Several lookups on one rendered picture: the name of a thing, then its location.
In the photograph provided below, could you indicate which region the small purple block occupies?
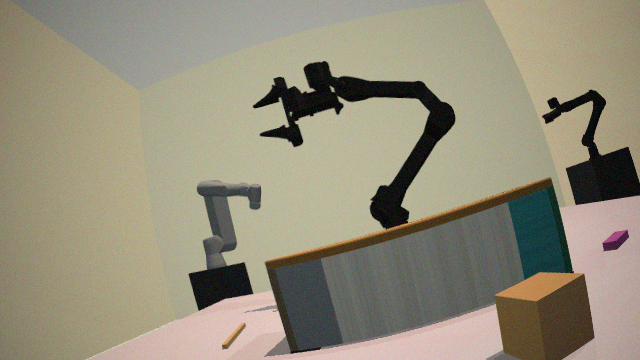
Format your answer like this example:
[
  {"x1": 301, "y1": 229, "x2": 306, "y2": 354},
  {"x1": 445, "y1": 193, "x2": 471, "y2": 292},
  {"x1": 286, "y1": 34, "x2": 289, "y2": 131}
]
[{"x1": 602, "y1": 230, "x2": 629, "y2": 251}]

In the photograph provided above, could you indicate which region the tan wooden stick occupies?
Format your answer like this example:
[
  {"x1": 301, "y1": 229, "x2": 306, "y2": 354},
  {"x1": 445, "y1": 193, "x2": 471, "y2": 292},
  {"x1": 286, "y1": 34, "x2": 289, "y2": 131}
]
[{"x1": 222, "y1": 323, "x2": 246, "y2": 349}]

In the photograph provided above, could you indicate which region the tan cardboard box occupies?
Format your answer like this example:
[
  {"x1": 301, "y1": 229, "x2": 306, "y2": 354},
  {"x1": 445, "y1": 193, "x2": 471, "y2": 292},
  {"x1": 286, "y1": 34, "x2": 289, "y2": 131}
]
[{"x1": 494, "y1": 272, "x2": 595, "y2": 360}]

